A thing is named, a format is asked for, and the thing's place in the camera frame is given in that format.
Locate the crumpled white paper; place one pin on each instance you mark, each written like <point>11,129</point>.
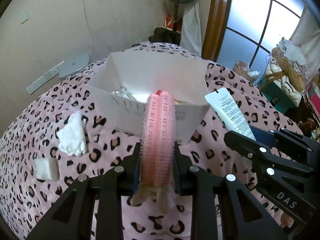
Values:
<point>295,52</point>

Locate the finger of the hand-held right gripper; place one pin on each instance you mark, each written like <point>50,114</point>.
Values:
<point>240,140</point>
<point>261,135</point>

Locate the frosted glass door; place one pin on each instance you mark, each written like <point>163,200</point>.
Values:
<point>250,17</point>

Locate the pink leopard print blanket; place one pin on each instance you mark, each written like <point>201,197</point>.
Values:
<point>105,155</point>

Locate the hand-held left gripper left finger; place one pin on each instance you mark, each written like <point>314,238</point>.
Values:
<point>135,175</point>

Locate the red packet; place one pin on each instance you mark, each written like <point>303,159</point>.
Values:
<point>168,21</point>

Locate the white tote bag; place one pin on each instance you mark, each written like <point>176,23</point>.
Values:
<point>290,91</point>

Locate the black cloth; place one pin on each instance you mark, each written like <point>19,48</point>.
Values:
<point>162,35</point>

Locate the brown cardboard box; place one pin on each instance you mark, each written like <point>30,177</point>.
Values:
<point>240,67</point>

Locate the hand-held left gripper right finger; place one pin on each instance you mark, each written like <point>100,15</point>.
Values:
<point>178,180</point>

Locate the white wall socket strip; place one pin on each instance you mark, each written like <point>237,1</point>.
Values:
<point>42,80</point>

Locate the woven straw bag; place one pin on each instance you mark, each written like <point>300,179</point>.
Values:
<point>292,72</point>

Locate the white hanging cloth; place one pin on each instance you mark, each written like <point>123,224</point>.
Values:
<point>191,30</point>

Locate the white paper bag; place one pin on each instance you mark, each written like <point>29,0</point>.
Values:
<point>120,115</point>

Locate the pink hair roller pack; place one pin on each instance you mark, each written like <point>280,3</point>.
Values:
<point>157,135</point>

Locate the small red box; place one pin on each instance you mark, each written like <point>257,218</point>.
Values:
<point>159,92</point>

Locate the brown wooden door frame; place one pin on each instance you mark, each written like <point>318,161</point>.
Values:
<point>215,17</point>

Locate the teal box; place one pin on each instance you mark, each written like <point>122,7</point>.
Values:
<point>275,97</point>

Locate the white tissue pack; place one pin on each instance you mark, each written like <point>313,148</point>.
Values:
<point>45,168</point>

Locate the crumpled white cloth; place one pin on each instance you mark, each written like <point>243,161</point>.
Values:
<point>72,135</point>

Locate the magenta box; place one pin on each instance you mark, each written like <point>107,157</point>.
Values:
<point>313,93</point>

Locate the silver foil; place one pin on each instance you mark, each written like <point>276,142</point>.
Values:
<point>120,93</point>

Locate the white tube with blue print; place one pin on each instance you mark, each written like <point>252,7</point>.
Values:
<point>230,110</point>

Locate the white wall switch plate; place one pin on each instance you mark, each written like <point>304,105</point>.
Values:
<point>24,17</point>

